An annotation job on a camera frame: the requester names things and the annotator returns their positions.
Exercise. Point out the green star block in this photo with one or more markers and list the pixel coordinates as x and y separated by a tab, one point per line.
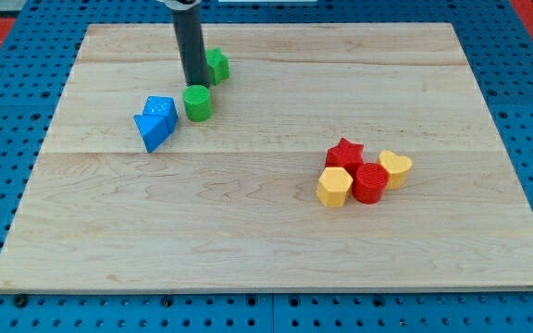
218	65

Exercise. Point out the wooden board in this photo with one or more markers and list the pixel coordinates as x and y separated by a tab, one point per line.
229	205

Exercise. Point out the red star block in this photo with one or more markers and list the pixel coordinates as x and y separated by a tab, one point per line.
346	154

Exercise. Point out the yellow hexagon block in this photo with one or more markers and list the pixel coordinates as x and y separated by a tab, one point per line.
333	186

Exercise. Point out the green cylinder block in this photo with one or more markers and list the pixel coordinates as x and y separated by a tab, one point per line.
197	103

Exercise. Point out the red cylinder block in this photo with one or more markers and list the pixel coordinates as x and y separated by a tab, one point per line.
369	183

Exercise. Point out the blue triangle block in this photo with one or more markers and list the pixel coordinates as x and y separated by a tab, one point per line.
153	130

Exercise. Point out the blue cube block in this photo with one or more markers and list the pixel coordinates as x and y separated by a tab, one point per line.
164	107

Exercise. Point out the yellow heart block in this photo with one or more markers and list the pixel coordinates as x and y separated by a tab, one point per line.
397	167

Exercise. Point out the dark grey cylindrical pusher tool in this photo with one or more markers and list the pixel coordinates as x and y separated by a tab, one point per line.
186	20

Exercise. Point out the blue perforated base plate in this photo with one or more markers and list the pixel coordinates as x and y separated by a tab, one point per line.
36	58

